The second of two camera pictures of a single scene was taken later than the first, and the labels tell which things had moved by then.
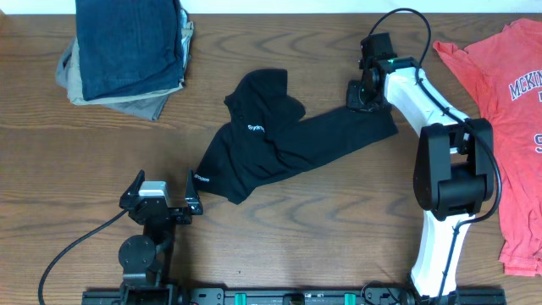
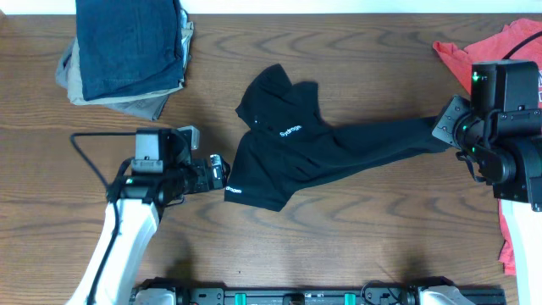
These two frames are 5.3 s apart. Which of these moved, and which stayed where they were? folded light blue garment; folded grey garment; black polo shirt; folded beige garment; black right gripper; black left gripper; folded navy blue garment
Moved: black polo shirt; black left gripper; black right gripper
Stayed: folded navy blue garment; folded light blue garment; folded beige garment; folded grey garment
